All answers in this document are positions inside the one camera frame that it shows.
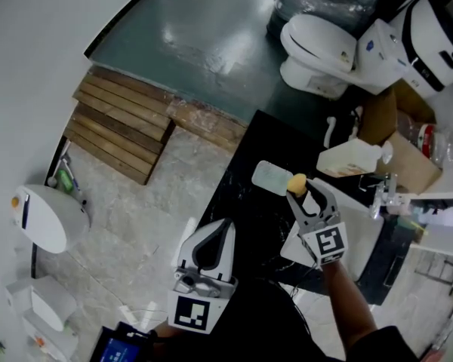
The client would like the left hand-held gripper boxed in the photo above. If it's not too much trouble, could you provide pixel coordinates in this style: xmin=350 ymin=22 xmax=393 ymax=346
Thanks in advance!
xmin=168 ymin=219 xmax=239 ymax=334

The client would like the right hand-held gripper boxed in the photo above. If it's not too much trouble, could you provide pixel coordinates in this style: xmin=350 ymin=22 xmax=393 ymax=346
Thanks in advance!
xmin=285 ymin=179 xmax=348 ymax=266

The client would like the yellow soap bar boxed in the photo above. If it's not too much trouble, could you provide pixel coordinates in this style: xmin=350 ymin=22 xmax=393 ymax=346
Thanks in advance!
xmin=286 ymin=173 xmax=309 ymax=199

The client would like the clear plastic soap dish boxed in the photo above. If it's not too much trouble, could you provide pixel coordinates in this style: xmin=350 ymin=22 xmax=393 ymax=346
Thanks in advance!
xmin=251 ymin=160 xmax=294 ymax=195

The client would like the person's right forearm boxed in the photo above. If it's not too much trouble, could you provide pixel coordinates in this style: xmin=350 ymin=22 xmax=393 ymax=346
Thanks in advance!
xmin=320 ymin=256 xmax=381 ymax=348

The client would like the person's left forearm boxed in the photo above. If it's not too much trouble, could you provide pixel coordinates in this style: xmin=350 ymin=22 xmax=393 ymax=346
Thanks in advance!
xmin=150 ymin=322 xmax=182 ymax=341

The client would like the white rectangular sink basin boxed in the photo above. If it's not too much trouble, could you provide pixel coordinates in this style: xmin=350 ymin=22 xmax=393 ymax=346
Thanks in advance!
xmin=279 ymin=192 xmax=385 ymax=282

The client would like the large white orange-label bottle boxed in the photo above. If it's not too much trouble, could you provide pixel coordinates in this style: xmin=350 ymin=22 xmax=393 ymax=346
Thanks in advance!
xmin=316 ymin=137 xmax=396 ymax=179

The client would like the black marble washstand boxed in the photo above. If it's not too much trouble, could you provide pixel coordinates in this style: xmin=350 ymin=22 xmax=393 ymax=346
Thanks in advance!
xmin=203 ymin=109 xmax=431 ymax=307

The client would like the chrome faucet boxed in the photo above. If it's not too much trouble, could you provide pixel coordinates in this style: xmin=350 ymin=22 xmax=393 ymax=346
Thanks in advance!
xmin=358 ymin=171 xmax=412 ymax=218

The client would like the white pipe fitting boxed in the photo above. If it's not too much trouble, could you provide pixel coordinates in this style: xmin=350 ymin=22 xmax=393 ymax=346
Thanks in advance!
xmin=323 ymin=115 xmax=337 ymax=149

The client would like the person's black clothing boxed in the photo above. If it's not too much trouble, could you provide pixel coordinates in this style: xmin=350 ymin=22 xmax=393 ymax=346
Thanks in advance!
xmin=150 ymin=277 xmax=420 ymax=362

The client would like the brown cardboard box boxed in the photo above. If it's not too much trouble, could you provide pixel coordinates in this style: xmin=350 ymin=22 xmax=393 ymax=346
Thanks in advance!
xmin=356 ymin=79 xmax=445 ymax=195

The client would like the black device with blue screen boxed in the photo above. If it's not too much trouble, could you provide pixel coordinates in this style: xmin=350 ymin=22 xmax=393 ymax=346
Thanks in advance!
xmin=90 ymin=324 xmax=158 ymax=362

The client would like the worn wooden threshold board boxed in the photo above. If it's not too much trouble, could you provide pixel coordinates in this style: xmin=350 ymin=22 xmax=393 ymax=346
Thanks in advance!
xmin=165 ymin=98 xmax=250 ymax=154

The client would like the clear plastic bottle red cap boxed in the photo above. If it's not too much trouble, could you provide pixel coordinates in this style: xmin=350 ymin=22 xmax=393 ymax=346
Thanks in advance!
xmin=398 ymin=115 xmax=453 ymax=173

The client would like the wooden slatted step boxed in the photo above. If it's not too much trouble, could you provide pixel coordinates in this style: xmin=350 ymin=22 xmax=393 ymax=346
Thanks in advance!
xmin=63 ymin=66 xmax=177 ymax=186

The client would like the white toilet with tank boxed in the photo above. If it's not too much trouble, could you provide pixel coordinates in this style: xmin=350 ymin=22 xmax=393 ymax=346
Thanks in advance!
xmin=279 ymin=13 xmax=416 ymax=100

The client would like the green brush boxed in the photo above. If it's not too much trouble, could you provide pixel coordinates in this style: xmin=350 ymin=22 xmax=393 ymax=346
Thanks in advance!
xmin=56 ymin=168 xmax=75 ymax=194

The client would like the white round lidded bin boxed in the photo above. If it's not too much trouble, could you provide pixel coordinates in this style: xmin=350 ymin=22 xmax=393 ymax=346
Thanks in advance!
xmin=10 ymin=184 xmax=91 ymax=255

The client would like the white and black appliance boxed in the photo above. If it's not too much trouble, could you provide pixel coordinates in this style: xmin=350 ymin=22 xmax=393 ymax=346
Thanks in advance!
xmin=387 ymin=0 xmax=453 ymax=100

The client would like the thin black cable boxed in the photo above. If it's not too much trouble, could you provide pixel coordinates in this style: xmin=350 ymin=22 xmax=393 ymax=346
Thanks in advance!
xmin=290 ymin=262 xmax=322 ymax=297

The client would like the white cable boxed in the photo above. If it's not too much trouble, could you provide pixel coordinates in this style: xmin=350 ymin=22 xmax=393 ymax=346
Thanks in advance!
xmin=120 ymin=303 xmax=171 ymax=316

